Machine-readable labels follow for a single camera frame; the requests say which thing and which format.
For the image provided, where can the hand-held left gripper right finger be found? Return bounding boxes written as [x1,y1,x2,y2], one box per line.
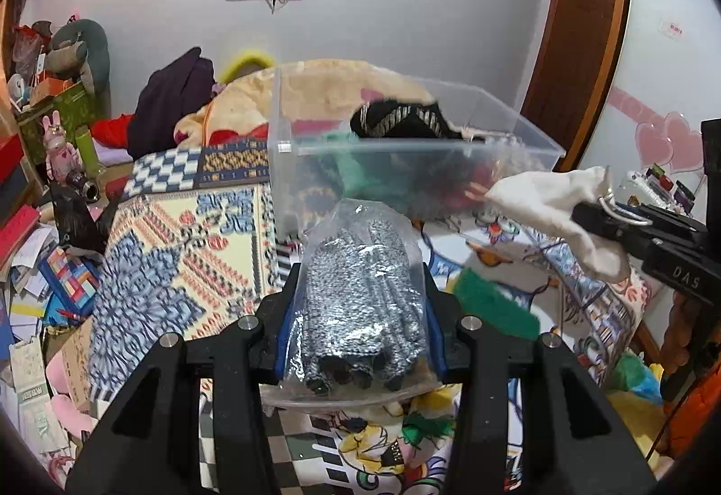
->
[422,270,659,495]

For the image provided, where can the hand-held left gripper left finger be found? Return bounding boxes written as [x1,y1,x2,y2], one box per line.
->
[66,263,303,495]

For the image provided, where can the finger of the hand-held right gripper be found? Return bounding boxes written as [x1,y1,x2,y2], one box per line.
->
[571,202,657,255]

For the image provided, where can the white cloth pouch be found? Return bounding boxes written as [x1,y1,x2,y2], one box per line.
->
[485,166,632,283]

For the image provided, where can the green fuzzy cloth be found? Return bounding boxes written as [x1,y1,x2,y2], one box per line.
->
[452,270,542,341]

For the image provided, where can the bagged grey knit gloves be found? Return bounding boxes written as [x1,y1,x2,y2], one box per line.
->
[258,198,447,408]

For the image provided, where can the clear plastic storage box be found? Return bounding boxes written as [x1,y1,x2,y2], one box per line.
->
[267,60,566,248]

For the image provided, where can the patterned printed blanket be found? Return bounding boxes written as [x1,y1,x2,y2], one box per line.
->
[90,143,648,495]

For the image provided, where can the teal green cloth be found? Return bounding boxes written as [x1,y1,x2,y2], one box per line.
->
[322,130,377,199]

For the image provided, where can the brown wooden door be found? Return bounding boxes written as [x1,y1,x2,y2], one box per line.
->
[519,0,633,174]

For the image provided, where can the black knit garment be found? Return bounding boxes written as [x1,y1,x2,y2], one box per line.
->
[350,99,464,141]

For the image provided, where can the beige plush blanket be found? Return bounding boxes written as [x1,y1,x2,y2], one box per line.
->
[174,59,437,147]

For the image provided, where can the black plastic bag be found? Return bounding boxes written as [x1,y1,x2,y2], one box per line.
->
[44,184,122,255]

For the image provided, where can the dark purple garment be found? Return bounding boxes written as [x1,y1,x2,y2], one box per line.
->
[127,47,218,159]

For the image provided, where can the pile of papers and books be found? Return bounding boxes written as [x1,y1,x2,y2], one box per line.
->
[0,213,108,473]

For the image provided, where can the red cloth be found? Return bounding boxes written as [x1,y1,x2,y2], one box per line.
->
[91,115,136,149]

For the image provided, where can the green bottle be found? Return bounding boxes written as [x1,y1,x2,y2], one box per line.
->
[77,128,102,178]

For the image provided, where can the yellow-green fuzzy item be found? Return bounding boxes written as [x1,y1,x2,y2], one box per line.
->
[219,49,278,82]

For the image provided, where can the pink rabbit figure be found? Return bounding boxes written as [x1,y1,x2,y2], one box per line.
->
[43,111,85,184]

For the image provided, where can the green cardboard box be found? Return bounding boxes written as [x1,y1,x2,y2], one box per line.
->
[16,81,98,148]

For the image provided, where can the grey plush toy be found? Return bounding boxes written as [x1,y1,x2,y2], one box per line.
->
[46,19,111,96]

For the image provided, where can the pink heart wall sticker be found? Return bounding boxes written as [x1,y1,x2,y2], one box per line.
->
[635,111,705,172]

